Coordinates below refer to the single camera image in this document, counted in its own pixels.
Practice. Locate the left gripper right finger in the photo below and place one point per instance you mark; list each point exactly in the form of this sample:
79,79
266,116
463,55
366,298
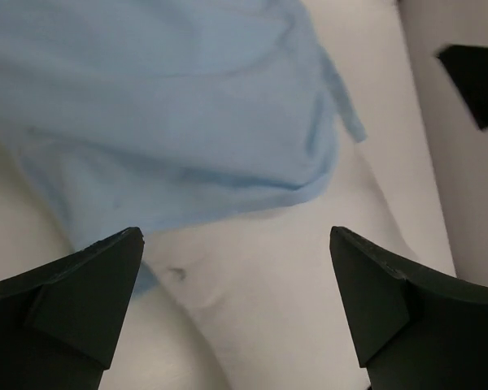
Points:
412,327

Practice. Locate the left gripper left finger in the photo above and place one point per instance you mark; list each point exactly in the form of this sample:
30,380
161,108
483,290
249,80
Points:
60,323

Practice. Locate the white pillow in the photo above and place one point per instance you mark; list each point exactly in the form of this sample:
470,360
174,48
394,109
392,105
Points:
259,286

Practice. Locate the light blue pillowcase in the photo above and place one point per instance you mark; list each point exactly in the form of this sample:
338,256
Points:
163,114

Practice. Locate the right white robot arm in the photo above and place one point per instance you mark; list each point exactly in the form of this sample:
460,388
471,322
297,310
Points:
467,66

